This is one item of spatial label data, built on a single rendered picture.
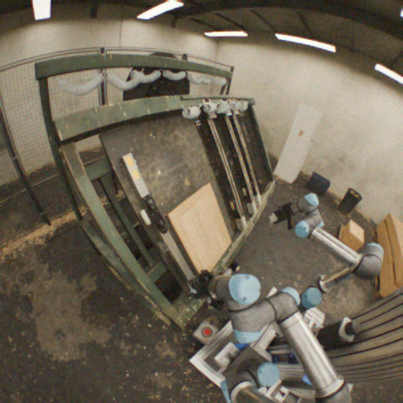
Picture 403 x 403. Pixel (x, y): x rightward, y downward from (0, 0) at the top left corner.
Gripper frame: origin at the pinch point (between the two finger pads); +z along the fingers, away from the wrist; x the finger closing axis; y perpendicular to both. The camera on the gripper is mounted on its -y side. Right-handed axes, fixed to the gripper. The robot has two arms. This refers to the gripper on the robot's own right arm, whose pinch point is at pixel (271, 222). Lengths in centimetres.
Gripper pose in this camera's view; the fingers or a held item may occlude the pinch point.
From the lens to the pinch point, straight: 115.1
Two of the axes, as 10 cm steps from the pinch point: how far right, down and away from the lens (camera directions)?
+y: -5.5, -8.3, 1.1
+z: -4.4, 4.0, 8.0
